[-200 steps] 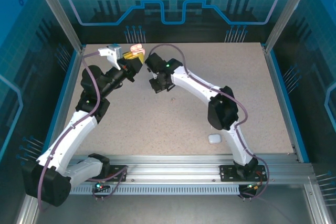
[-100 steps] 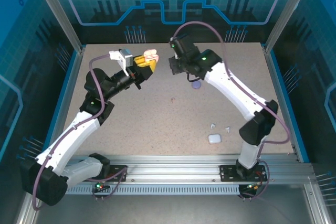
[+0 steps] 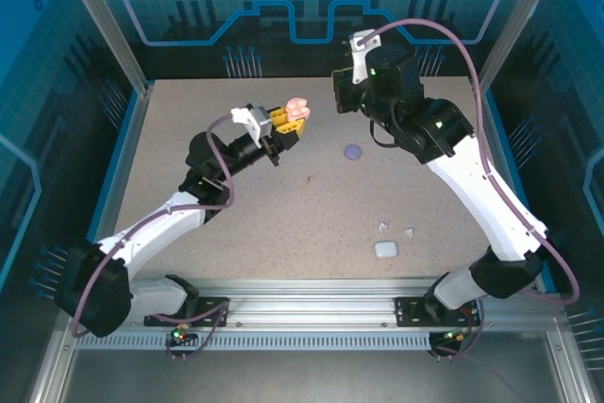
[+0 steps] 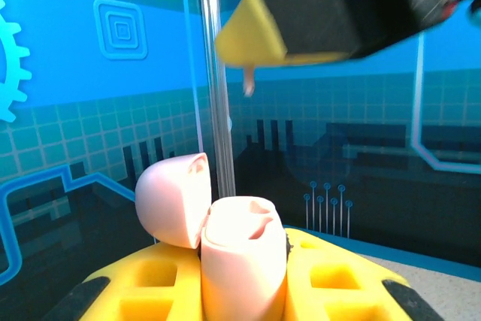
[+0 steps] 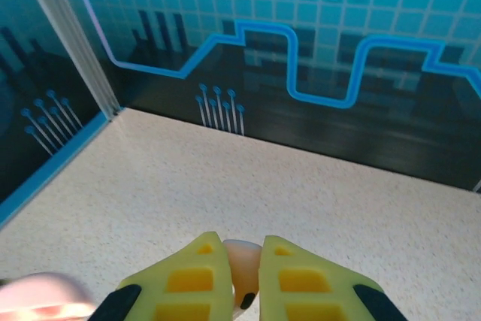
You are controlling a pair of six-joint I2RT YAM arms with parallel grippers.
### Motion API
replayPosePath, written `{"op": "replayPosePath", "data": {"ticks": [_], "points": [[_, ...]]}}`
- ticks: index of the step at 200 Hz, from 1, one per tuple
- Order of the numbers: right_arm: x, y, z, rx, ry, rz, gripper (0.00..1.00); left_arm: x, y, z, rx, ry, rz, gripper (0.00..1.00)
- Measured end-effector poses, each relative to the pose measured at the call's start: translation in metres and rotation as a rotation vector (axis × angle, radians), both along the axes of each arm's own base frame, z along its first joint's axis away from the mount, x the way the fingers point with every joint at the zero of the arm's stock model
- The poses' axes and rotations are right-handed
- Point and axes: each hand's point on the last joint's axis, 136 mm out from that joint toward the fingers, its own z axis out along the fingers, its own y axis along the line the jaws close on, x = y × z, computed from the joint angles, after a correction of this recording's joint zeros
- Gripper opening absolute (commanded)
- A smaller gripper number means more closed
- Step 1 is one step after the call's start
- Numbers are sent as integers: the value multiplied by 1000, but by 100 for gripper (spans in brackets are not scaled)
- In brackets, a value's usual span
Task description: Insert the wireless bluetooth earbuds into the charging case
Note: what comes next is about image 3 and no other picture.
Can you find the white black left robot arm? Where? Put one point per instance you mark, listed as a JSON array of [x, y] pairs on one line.
[[151, 228]]

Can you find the blue printed side panel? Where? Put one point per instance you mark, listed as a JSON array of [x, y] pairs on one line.
[[566, 115], [38, 139]]

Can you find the white earbud charging case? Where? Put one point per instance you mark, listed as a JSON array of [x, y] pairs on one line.
[[386, 249]]

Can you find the aluminium mounting rail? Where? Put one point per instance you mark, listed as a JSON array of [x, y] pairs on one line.
[[307, 299]]

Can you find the clear blue printed back panel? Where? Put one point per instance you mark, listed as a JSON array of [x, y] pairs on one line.
[[283, 58]]

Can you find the aluminium frame post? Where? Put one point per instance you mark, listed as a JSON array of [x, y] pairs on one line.
[[514, 21], [109, 21]]

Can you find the pink earbud charging case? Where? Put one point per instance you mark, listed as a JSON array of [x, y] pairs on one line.
[[297, 108]]

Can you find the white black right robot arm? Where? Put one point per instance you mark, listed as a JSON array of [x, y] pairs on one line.
[[472, 195]]

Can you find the white earbud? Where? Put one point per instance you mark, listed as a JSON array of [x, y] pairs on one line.
[[381, 226], [409, 233]]

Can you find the purple earbud charging case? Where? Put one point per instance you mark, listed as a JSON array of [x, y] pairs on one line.
[[353, 152]]

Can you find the small connector board with LEDs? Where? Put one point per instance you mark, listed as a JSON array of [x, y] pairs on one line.
[[450, 337], [181, 338]]

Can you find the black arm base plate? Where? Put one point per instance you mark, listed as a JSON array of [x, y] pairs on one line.
[[217, 304], [408, 311]]

